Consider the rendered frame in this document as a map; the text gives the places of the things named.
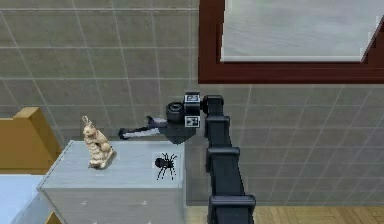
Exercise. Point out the white chest of drawers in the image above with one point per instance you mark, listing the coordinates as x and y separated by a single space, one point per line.
113 186

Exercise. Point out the black bumpy spider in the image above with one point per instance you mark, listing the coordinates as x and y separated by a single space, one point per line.
164 163

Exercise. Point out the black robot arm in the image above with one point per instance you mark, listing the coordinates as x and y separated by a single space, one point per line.
222 166

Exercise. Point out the dark red framed window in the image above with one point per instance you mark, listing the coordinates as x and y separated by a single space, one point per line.
293 43

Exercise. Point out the beige rabbit statue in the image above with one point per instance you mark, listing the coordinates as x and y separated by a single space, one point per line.
96 146

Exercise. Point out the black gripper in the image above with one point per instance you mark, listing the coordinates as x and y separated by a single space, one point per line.
176 125

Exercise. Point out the brown wooden bed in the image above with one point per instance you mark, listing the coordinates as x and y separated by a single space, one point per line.
23 166

